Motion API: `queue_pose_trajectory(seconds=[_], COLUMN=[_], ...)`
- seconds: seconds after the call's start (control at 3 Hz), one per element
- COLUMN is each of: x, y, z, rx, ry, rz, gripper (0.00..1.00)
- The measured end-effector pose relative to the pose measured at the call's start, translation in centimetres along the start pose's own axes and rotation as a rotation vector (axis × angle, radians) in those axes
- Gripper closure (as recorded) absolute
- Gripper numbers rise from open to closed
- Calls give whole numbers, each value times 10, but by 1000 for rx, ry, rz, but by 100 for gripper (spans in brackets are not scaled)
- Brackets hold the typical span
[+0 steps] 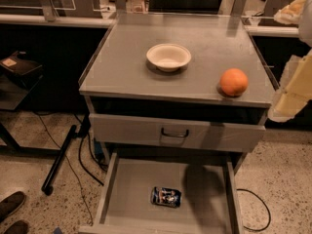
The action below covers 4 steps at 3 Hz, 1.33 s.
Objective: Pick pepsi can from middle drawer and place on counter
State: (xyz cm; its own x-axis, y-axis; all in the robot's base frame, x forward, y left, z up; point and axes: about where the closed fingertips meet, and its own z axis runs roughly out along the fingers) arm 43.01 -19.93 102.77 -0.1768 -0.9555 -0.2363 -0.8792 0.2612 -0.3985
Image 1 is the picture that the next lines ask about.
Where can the black drawer handle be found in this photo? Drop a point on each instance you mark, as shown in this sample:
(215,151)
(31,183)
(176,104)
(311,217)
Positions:
(165,134)

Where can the dark shoe upper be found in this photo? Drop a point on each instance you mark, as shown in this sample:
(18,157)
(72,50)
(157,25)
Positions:
(11,204)

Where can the grey upper drawer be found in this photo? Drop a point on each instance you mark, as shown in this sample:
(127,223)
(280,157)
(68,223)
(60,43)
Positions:
(202,135)

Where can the dark shoe lower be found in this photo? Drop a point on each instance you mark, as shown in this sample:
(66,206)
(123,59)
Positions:
(19,227)

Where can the orange fruit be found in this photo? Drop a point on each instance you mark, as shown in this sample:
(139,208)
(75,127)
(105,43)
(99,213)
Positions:
(233,82)

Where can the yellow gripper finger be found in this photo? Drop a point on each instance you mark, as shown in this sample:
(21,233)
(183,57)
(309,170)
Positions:
(291,13)
(295,89)

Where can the black metal stand leg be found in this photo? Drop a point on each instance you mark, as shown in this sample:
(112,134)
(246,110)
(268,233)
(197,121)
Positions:
(47,187)

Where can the white paper bowl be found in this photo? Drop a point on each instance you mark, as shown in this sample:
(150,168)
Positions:
(168,57)

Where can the blue pepsi can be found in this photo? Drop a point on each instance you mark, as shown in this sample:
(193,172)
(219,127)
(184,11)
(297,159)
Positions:
(167,197)

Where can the black box on shelf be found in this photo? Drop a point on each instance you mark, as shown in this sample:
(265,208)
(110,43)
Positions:
(21,71)

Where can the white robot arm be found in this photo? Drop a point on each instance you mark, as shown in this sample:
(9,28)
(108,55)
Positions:
(305,25)

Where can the grey open middle drawer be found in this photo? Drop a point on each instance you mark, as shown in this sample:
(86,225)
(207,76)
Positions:
(209,202)

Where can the dark shoe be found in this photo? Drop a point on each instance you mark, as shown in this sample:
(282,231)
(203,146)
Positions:
(11,204)
(19,227)

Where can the grey drawer cabinet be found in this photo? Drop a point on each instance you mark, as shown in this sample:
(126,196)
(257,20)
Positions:
(178,80)

